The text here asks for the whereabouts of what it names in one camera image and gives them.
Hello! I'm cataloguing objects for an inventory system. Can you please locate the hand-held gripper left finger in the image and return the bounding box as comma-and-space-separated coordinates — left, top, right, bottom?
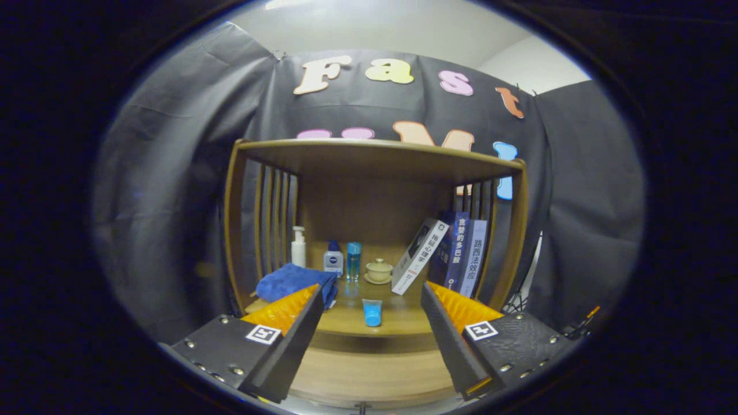
159, 284, 325, 404

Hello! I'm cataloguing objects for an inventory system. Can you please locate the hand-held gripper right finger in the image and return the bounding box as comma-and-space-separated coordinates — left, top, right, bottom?
420, 281, 582, 402

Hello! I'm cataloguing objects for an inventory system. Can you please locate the wooden drawer with black knob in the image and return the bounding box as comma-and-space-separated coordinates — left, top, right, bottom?
285, 330, 465, 414

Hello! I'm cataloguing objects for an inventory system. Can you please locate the wooden cabinet countertop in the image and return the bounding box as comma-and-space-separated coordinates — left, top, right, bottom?
245, 242, 502, 338

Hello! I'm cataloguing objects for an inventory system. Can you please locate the wooden cabinet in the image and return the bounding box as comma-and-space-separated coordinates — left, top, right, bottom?
224, 138, 527, 352

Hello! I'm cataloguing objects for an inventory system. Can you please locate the folded blue towel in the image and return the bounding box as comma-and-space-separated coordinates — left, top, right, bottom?
255, 263, 339, 309

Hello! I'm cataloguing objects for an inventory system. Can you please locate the black tripod stand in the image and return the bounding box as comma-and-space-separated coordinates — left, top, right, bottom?
503, 231, 544, 315

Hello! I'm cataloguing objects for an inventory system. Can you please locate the pale lavender book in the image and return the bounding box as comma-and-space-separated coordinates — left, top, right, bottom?
460, 219, 488, 299

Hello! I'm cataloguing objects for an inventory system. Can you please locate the white book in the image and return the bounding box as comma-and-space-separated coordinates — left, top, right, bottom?
391, 218, 450, 296

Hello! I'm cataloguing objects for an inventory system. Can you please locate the white bottle with blue cap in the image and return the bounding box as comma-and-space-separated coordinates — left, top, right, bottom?
323, 240, 344, 278

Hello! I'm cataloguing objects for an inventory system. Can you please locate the white pump bottle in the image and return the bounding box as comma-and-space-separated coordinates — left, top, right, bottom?
291, 226, 307, 269

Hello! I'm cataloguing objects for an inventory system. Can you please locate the dark blue book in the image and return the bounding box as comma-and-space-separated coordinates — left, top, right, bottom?
430, 211, 470, 292

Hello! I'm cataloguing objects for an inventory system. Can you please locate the beige lidded teacup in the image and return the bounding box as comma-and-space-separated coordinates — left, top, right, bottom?
364, 258, 394, 285

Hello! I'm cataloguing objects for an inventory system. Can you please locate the black clamp with orange tip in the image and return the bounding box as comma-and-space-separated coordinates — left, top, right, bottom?
568, 305, 601, 338

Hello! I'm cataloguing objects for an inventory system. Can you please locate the black backdrop cloth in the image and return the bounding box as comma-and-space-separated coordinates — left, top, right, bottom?
92, 22, 646, 346

